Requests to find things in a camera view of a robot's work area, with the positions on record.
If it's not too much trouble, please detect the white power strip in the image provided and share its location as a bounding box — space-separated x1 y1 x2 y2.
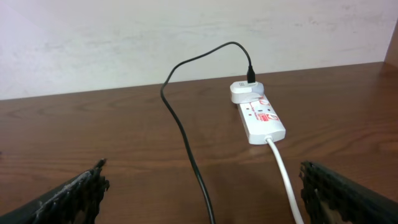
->
238 95 286 145

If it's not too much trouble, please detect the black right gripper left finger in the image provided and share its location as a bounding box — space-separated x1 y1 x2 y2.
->
1 158 109 224

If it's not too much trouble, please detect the black USB charging cable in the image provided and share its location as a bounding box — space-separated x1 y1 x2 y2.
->
160 41 256 224

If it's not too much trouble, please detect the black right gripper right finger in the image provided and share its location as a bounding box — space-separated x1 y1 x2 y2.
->
299 161 397 224

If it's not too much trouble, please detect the white USB wall charger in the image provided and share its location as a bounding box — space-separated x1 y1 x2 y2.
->
230 81 264 105

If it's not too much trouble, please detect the white power strip cord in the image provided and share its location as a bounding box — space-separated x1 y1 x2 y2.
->
266 137 305 224

